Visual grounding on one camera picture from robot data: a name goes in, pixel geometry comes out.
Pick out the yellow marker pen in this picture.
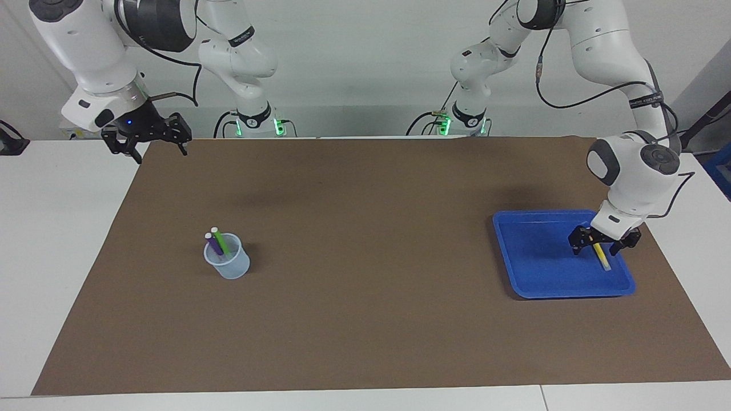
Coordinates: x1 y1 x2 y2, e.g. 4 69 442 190
590 243 612 272

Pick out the white power strip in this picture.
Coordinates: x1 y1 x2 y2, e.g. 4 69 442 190
59 111 106 140

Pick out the blue plastic tray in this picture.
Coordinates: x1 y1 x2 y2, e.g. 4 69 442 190
492 209 636 300

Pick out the black stand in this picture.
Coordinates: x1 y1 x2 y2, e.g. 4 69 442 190
665 91 731 152

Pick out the blue box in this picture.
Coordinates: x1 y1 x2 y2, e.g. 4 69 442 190
701 143 731 202

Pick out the translucent plastic cup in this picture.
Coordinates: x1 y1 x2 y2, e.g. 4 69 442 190
204 232 251 280

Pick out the brown table mat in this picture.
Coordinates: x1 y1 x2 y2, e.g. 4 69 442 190
31 136 731 396

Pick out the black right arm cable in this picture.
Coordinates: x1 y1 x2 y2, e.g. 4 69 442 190
114 0 202 107

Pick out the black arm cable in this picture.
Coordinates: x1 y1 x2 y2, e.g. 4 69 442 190
534 0 694 220
114 0 202 107

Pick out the black base cable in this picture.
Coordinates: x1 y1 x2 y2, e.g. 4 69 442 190
214 110 240 138
405 83 460 136

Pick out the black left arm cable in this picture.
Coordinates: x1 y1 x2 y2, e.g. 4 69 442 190
534 0 694 220

